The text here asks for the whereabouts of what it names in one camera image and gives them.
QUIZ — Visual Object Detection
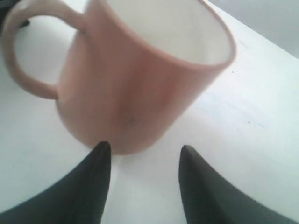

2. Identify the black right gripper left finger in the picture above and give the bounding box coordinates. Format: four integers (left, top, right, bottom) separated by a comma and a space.
0, 141, 111, 224

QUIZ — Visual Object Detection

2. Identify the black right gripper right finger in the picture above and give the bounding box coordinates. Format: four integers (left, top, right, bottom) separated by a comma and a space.
178, 145, 295, 224

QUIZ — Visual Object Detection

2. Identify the pink ceramic mug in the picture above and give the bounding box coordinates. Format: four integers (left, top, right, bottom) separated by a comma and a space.
1, 0, 236, 155

